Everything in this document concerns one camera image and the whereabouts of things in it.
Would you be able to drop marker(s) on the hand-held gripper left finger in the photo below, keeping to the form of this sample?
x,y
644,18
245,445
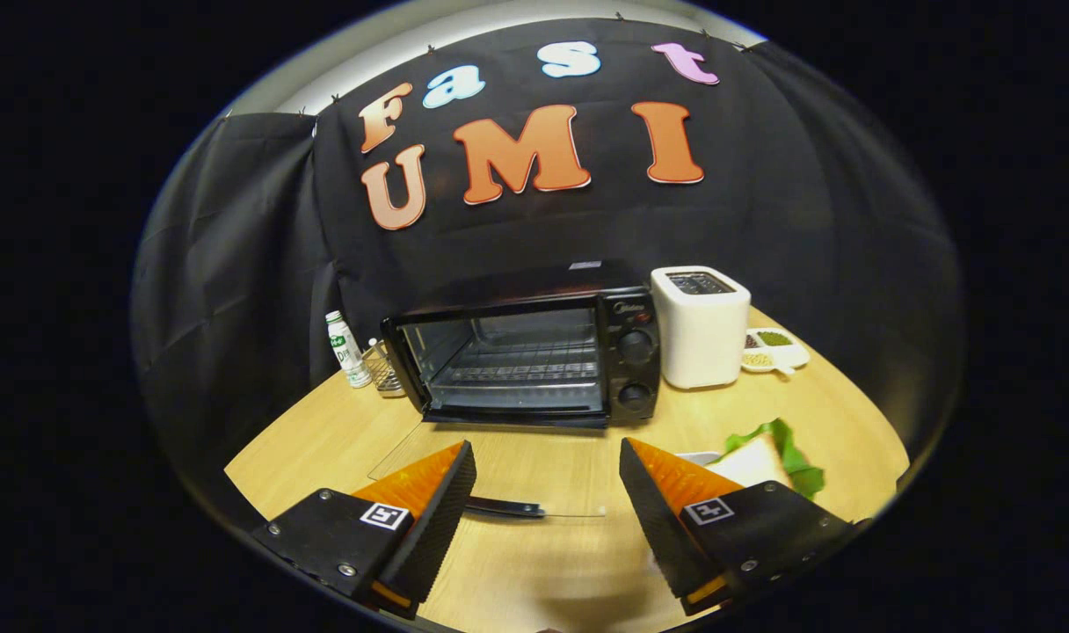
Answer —
x,y
438,527

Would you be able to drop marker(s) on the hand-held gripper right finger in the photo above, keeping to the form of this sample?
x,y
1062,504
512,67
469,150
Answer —
x,y
662,527

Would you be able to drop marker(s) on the bread and lettuce sandwich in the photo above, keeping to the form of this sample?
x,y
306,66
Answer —
x,y
759,462

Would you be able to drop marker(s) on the black toaster oven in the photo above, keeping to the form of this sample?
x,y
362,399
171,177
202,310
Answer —
x,y
627,308

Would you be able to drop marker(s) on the white pop-up toaster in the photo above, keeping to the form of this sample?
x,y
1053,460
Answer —
x,y
701,343

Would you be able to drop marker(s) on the white plate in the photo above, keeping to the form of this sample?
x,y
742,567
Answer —
x,y
697,457

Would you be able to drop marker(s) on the green label plastic bottle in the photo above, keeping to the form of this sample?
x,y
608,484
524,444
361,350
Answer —
x,y
348,356

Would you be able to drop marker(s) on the white divided grain dish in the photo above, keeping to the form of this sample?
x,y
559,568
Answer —
x,y
776,356

